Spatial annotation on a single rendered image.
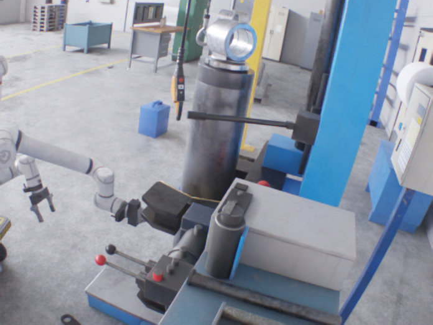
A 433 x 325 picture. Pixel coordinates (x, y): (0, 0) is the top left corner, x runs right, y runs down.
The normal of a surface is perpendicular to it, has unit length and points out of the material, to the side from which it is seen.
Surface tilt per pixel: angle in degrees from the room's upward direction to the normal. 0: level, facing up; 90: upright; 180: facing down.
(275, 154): 90
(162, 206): 0
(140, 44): 90
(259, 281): 0
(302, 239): 0
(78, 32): 90
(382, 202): 90
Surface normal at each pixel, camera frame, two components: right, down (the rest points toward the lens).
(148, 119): -0.41, 0.35
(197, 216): 0.15, -0.88
